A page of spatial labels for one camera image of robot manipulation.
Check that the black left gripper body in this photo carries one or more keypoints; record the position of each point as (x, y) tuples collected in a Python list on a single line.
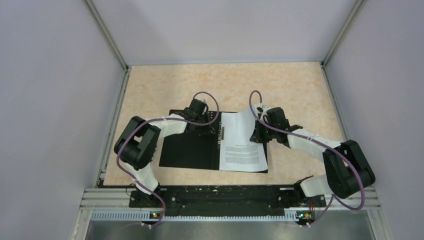
[(203, 130)]

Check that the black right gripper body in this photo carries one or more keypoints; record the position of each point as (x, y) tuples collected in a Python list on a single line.
[(264, 135)]

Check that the printed paper sheet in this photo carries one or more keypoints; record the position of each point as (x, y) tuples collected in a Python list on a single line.
[(237, 153)]

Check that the teal black file folder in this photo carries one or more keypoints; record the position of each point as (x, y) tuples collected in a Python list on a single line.
[(191, 151)]

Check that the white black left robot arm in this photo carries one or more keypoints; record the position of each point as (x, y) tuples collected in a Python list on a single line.
[(137, 144)]

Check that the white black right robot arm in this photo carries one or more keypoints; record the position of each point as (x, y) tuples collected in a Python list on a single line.
[(347, 170)]

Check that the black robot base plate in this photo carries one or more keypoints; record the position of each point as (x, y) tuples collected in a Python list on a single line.
[(226, 200)]

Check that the aluminium frame rail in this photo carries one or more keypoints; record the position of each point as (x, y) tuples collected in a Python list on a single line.
[(112, 203)]

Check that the left aluminium corner post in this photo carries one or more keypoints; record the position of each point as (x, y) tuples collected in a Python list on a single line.
[(104, 31)]

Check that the aluminium corner post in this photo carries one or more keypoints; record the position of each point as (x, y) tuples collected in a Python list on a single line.
[(357, 7), (104, 31)]

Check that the right aluminium corner post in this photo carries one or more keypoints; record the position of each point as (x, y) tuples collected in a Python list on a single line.
[(357, 7)]

